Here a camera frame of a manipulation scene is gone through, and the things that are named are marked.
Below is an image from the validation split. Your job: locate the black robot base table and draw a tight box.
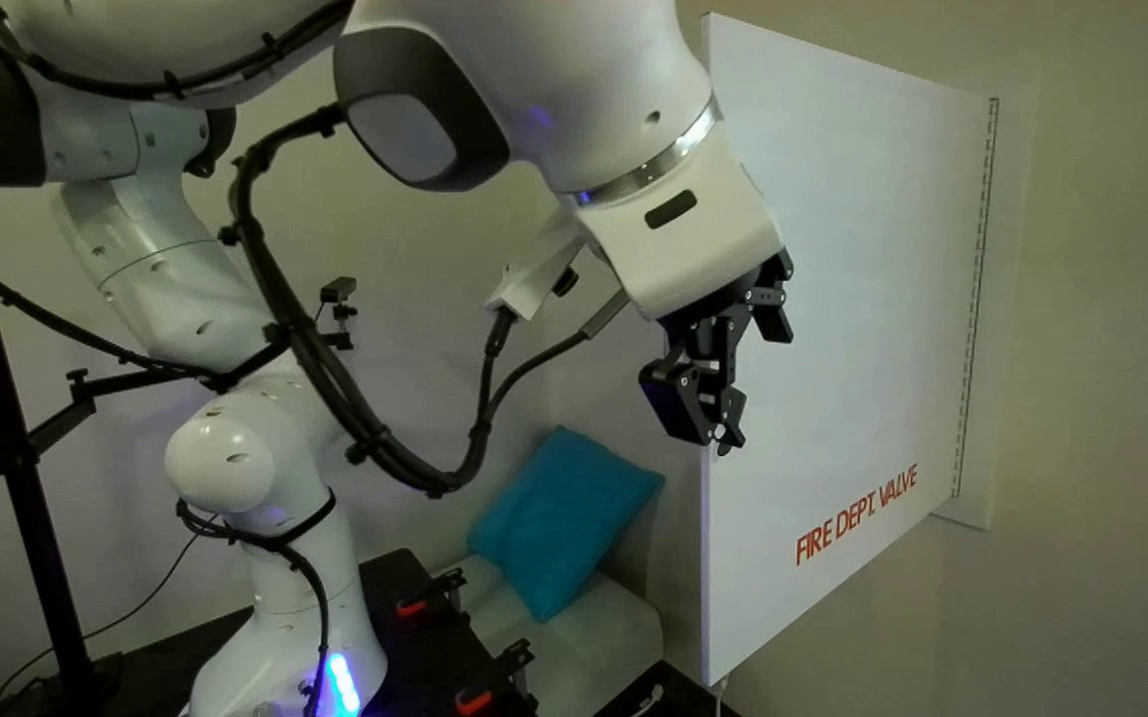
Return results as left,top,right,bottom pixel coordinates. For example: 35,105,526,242
0,550,743,717

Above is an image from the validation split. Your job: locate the teal cushion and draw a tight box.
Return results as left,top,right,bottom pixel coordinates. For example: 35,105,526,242
469,432,665,621

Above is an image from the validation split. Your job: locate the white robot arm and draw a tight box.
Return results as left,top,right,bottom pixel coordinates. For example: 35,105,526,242
0,0,791,717

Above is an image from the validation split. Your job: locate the black camera tripod stand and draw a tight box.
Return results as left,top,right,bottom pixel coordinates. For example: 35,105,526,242
0,340,255,717

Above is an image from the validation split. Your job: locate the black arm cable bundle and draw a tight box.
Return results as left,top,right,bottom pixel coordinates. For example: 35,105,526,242
173,105,629,502

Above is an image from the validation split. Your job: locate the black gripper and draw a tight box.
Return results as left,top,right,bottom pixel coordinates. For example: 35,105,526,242
638,251,792,454

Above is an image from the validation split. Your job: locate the white fire valve door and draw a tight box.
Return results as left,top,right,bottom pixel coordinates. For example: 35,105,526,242
697,17,1001,682

